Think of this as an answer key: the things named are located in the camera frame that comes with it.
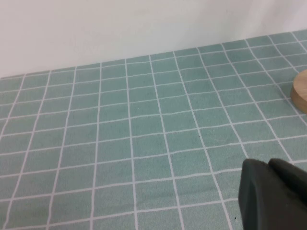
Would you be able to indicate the wooden tree-shaped headphone stand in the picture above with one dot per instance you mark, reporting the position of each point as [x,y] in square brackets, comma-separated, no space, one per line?
[301,92]

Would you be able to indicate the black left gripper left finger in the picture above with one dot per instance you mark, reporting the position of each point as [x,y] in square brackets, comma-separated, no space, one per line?
[256,196]

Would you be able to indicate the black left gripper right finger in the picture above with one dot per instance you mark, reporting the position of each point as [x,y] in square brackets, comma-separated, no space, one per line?
[292,196]

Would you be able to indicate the green white-checked tablecloth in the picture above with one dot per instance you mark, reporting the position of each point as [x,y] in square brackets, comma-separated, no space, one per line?
[120,143]

